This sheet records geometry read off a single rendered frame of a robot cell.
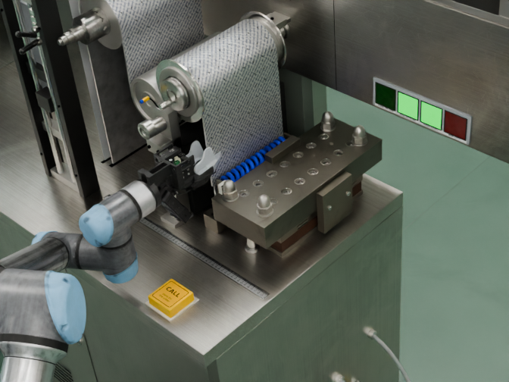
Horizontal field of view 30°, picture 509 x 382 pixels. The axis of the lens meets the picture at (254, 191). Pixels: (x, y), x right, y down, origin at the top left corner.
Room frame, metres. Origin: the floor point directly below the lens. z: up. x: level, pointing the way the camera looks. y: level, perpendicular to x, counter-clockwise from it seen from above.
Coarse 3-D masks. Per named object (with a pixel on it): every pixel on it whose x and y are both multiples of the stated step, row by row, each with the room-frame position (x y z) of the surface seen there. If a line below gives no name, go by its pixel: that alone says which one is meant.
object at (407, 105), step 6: (402, 96) 1.68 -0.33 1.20; (408, 96) 1.67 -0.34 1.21; (402, 102) 1.68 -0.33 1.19; (408, 102) 1.67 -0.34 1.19; (414, 102) 1.66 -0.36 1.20; (402, 108) 1.68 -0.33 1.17; (408, 108) 1.67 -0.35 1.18; (414, 108) 1.66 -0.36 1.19; (408, 114) 1.67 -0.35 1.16; (414, 114) 1.66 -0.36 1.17
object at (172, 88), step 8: (168, 80) 1.71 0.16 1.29; (176, 80) 1.71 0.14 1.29; (168, 88) 1.71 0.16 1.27; (176, 88) 1.69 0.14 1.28; (184, 88) 1.69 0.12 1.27; (168, 96) 1.72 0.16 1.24; (176, 96) 1.69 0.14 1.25; (184, 96) 1.68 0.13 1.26; (176, 104) 1.70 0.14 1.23; (184, 104) 1.68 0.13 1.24
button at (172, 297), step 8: (168, 280) 1.49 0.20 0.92; (160, 288) 1.47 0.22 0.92; (168, 288) 1.46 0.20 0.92; (176, 288) 1.46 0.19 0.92; (184, 288) 1.46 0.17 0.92; (152, 296) 1.44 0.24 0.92; (160, 296) 1.44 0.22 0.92; (168, 296) 1.44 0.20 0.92; (176, 296) 1.44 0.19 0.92; (184, 296) 1.43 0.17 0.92; (192, 296) 1.44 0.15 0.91; (152, 304) 1.44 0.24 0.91; (160, 304) 1.42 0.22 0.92; (168, 304) 1.42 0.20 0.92; (176, 304) 1.41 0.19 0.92; (184, 304) 1.42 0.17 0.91; (168, 312) 1.40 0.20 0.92; (176, 312) 1.41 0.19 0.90
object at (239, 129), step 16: (272, 80) 1.82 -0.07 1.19; (240, 96) 1.75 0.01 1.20; (256, 96) 1.78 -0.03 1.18; (272, 96) 1.82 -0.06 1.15; (224, 112) 1.72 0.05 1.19; (240, 112) 1.75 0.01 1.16; (256, 112) 1.78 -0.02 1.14; (272, 112) 1.81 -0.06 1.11; (208, 128) 1.68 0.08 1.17; (224, 128) 1.71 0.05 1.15; (240, 128) 1.75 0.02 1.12; (256, 128) 1.78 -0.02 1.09; (272, 128) 1.81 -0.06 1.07; (208, 144) 1.68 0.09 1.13; (224, 144) 1.71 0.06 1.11; (240, 144) 1.74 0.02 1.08; (256, 144) 1.77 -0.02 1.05; (224, 160) 1.71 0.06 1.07; (240, 160) 1.74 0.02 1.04
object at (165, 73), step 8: (264, 24) 1.87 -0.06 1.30; (272, 32) 1.86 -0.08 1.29; (168, 72) 1.73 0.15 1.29; (176, 72) 1.71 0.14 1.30; (160, 80) 1.76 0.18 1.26; (184, 80) 1.69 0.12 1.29; (192, 88) 1.68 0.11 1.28; (192, 96) 1.68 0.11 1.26; (192, 104) 1.68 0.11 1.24; (184, 112) 1.71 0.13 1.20; (192, 112) 1.69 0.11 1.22
